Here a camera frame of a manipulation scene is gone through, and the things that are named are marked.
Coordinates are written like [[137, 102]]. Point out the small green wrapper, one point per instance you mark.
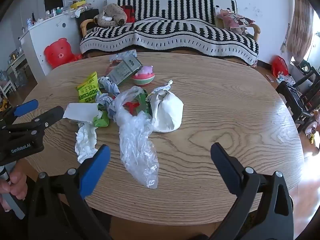
[[101, 122]]

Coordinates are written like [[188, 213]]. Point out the white tissue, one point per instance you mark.
[[86, 140]]

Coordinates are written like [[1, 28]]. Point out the small white table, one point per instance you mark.
[[15, 67]]

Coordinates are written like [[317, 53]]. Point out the dark green wrapper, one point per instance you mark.
[[143, 101]]

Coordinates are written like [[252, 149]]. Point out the person's left hand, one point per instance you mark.
[[18, 180]]

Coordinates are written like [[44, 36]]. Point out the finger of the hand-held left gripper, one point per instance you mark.
[[25, 107], [47, 117]]

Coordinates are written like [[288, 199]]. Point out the black white striped blanket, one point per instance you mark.
[[170, 35]]

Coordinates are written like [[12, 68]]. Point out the blue white wrapper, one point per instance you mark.
[[108, 85], [106, 101]]

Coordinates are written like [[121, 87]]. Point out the pink watermelon plush toy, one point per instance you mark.
[[143, 77]]

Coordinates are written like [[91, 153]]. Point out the yellow toy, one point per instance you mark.
[[3, 105]]

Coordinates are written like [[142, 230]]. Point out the wooden sofa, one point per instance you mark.
[[83, 27]]

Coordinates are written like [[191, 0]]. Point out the red black cushion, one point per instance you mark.
[[128, 13]]

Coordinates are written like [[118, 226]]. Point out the white cabinet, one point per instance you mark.
[[47, 35]]

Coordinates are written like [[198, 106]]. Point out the yellow popcorn packet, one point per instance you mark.
[[87, 90]]

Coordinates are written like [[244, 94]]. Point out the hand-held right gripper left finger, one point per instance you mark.
[[96, 170]]

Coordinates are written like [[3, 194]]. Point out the clear plastic bag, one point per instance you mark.
[[135, 142]]

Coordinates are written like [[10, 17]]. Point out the red bear stool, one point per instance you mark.
[[58, 53]]

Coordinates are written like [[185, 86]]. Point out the silver blister pack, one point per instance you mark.
[[125, 55]]

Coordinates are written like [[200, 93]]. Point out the black chair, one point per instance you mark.
[[295, 100]]

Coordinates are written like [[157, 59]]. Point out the yellow box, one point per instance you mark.
[[77, 3]]

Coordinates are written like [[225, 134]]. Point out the dark cloth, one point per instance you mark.
[[87, 17]]

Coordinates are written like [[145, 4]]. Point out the red bag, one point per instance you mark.
[[279, 66]]

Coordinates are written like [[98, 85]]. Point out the beige curtain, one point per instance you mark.
[[300, 25]]

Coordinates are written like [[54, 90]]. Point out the white paper bag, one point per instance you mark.
[[166, 112]]

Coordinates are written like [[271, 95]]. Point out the red ribbon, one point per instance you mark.
[[131, 105]]

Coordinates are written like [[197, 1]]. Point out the group of small bottles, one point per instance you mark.
[[50, 13]]

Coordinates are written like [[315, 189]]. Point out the pink printed pillow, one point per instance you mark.
[[235, 21]]

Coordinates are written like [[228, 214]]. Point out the brown plush toy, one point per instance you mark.
[[111, 15]]

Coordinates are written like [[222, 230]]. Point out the grey carton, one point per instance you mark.
[[122, 71]]

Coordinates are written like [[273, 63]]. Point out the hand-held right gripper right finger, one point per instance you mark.
[[225, 165]]

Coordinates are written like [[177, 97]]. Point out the white paper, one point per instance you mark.
[[80, 111]]

